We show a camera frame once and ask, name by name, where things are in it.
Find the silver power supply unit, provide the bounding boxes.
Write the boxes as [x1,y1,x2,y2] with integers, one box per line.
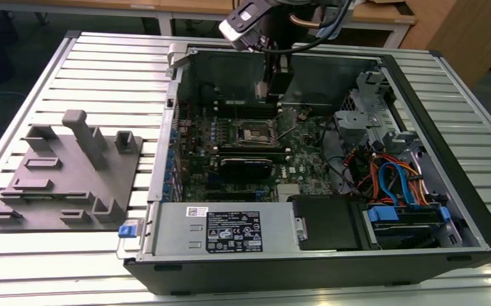
[136,202,309,256]

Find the small silver heat sink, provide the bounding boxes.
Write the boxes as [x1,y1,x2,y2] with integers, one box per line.
[276,183,304,196]

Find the short graphics card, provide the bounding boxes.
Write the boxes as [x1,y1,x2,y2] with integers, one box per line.
[218,156,274,183]

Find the wooden top desk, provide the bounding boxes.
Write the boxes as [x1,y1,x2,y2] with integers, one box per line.
[170,0,418,49]

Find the hard disk in blue carrier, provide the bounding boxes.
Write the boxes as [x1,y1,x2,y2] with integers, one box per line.
[365,205,452,250]

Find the black plastic shroud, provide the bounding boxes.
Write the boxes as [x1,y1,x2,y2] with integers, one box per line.
[289,194,373,252]

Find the metal socket cover frame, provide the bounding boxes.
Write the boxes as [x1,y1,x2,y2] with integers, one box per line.
[274,109,297,143]

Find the white framed desk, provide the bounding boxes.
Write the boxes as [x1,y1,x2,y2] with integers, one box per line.
[0,0,176,36]

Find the silver metal drive cage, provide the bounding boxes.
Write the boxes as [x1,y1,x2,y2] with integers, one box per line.
[332,70,426,154]

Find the orange yellow wire bundle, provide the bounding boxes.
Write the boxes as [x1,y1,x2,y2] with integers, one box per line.
[353,152,440,207]

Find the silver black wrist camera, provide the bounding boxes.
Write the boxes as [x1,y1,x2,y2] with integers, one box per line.
[217,0,273,52]

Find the black cable bundle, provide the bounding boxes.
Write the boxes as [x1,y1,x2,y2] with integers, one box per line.
[318,126,358,196]

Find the blue plastic latch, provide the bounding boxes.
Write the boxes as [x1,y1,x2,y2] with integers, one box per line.
[117,224,137,240]

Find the CPU socket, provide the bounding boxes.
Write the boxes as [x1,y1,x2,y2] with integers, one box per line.
[234,118,284,148]

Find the red power wire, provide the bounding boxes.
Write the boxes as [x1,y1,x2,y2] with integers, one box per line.
[341,146,360,168]

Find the green motherboard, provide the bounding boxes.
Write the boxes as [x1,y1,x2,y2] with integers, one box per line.
[176,101,344,203]

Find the wooden cabinet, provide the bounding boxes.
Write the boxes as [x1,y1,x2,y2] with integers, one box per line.
[400,0,491,90]

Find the copper coloured hose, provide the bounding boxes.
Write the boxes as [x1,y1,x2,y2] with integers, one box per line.
[289,15,328,32]

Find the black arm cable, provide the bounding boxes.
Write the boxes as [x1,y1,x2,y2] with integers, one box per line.
[250,0,356,55]

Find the grey parts rack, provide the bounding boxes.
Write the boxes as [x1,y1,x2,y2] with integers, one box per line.
[0,109,144,231]

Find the black grey PC case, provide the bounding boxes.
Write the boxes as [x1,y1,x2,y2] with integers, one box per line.
[116,43,491,296]

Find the blue data wire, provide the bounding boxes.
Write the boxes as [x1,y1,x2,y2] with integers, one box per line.
[377,161,417,208]

